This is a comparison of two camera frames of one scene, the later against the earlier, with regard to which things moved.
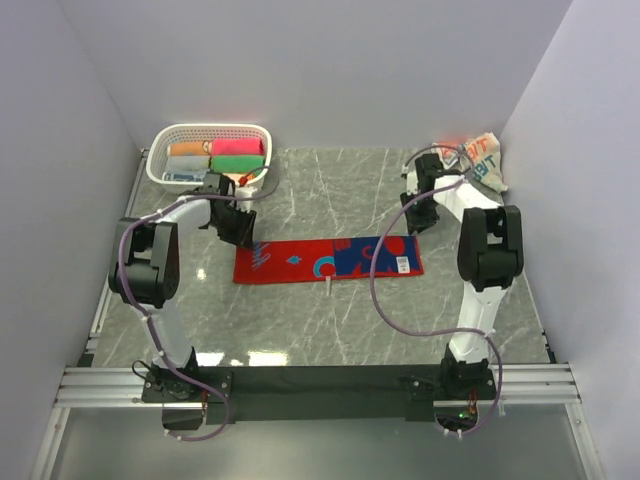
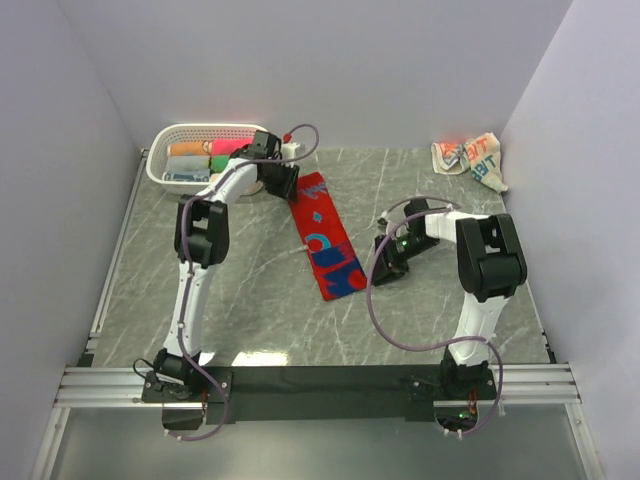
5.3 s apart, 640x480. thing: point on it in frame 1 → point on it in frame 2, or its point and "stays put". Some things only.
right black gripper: x=416 y=222 → x=387 y=266
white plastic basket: x=157 y=153 stays put
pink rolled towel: x=239 y=147 stays put
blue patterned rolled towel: x=186 y=176 stays put
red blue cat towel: x=299 y=260 → x=333 y=255
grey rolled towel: x=188 y=164 stays put
